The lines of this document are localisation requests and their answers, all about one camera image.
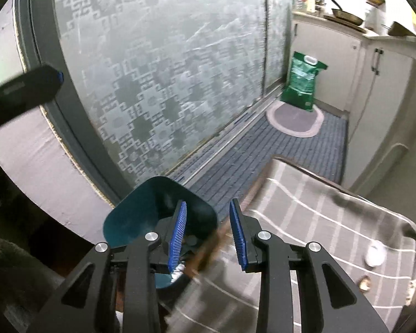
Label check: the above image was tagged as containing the frosted patterned sliding door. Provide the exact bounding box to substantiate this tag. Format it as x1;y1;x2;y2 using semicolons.
265;0;298;95
14;0;268;205

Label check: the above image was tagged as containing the wooden table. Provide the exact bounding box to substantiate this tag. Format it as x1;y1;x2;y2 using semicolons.
191;158;281;278

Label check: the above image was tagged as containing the grey oval floor mat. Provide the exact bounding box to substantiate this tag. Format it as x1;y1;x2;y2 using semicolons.
266;100;324;138

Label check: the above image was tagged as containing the wooden cutting board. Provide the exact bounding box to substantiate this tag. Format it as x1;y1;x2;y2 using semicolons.
323;14;369;34

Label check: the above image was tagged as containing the metal frying pan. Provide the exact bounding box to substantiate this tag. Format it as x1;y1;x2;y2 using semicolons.
331;0;365;27

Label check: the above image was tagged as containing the teal plastic bin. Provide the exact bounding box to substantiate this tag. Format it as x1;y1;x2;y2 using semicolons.
103;176;218;290

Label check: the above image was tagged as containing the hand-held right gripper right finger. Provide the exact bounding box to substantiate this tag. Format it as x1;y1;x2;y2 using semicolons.
229;198;389;333

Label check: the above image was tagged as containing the dark grey cloth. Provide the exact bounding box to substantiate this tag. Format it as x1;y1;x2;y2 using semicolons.
0;238;70;323

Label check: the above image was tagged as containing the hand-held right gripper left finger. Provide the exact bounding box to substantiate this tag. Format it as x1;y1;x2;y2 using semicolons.
29;199;188;333

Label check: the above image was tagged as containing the round clear plastic lid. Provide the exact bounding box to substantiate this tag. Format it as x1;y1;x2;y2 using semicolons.
365;240;386;268

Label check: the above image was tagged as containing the dark wok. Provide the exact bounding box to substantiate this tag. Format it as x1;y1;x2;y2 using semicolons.
382;21;416;38

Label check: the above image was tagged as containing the green rice bag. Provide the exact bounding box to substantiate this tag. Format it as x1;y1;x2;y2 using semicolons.
281;51;328;112

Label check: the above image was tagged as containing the white cabinet black handle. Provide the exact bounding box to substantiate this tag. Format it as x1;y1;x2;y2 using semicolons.
347;35;416;196

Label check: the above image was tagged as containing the blue striped floor mat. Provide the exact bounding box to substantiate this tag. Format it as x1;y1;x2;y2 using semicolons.
170;109;349;223

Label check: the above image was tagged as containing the grey checked tablecloth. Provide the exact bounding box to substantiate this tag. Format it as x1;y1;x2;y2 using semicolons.
159;158;416;333

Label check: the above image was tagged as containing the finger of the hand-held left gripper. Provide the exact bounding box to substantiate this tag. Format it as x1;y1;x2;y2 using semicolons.
0;64;64;136

